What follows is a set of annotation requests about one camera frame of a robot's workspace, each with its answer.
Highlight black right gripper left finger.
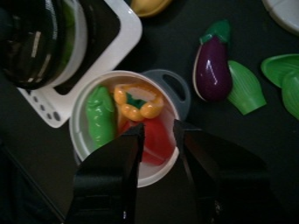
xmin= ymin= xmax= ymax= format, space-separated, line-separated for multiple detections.
xmin=64 ymin=122 xmax=146 ymax=224

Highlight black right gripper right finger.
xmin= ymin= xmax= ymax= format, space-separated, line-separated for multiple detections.
xmin=173 ymin=119 xmax=290 ymax=224

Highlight green toy pea pod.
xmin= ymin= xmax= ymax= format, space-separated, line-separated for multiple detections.
xmin=86 ymin=84 xmax=118 ymax=151

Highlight red toy pepper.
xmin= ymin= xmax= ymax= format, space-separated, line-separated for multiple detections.
xmin=117 ymin=113 xmax=177 ymax=166

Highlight yellow toy bell pepper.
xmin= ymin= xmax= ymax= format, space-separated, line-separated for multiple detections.
xmin=114 ymin=83 xmax=165 ymax=123

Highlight white toy pot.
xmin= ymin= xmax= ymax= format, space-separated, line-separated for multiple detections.
xmin=70 ymin=68 xmax=193 ymax=189

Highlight green toy corn husk leaf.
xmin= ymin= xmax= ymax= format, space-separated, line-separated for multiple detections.
xmin=227 ymin=59 xmax=269 ymax=116

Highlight purple toy eggplant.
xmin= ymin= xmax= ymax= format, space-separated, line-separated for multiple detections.
xmin=193 ymin=19 xmax=234 ymax=103

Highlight green toy leaf piece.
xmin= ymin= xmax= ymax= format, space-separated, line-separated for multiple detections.
xmin=261 ymin=53 xmax=299 ymax=121

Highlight white toy stove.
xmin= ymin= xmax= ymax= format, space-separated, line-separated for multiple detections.
xmin=16 ymin=0 xmax=145 ymax=130

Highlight black toy pan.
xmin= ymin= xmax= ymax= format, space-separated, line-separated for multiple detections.
xmin=0 ymin=0 xmax=80 ymax=91

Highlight yellow toy food piece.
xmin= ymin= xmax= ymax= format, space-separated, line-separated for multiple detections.
xmin=130 ymin=0 xmax=174 ymax=18

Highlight white plate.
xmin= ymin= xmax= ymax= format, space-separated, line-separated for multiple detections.
xmin=261 ymin=0 xmax=299 ymax=37

